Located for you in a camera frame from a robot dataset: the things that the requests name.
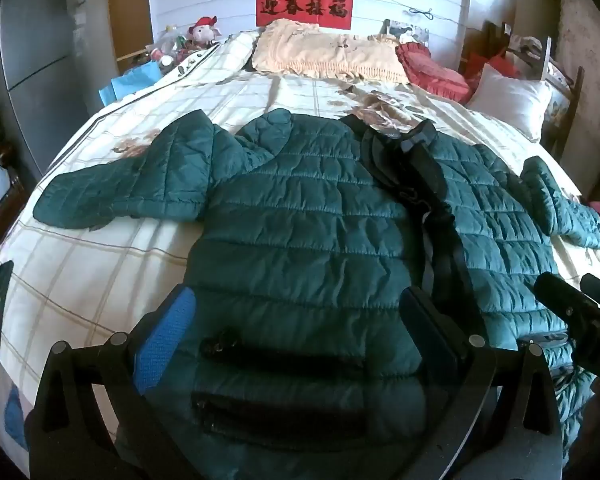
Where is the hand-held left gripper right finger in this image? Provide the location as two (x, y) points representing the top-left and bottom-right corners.
(399, 285), (563, 480)

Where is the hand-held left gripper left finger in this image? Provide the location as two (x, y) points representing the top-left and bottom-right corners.
(32, 282), (201, 480)

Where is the dark green puffer jacket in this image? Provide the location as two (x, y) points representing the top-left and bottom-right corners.
(32, 108), (600, 480)

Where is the bed with floral checked sheet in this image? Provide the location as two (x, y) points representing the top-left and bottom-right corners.
(0, 30), (600, 471)

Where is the blue cloth patch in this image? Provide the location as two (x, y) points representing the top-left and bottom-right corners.
(4, 384), (31, 443)

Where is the white pillow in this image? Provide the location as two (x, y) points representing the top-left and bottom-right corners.
(466, 63), (553, 142)

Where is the wooden chair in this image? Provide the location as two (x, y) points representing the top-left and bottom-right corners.
(500, 22), (586, 158)

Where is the red ruffled cushion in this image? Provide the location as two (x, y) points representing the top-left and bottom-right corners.
(395, 41), (473, 106)

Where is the light blue bag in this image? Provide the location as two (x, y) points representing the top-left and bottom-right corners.
(98, 61), (163, 107)

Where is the beige fringed pillow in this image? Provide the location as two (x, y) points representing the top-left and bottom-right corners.
(251, 19), (411, 85)

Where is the framed photo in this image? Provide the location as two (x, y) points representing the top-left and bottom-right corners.
(384, 19), (429, 45)

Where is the grey refrigerator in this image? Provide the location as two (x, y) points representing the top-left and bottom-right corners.
(0, 0), (120, 176)

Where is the plush toy with red hat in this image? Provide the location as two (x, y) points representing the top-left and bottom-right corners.
(187, 16), (223, 46)

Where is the wooden door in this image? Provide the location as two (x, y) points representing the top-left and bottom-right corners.
(107, 0), (155, 61)

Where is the red wall banner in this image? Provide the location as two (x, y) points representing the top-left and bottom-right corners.
(256, 0), (355, 30)

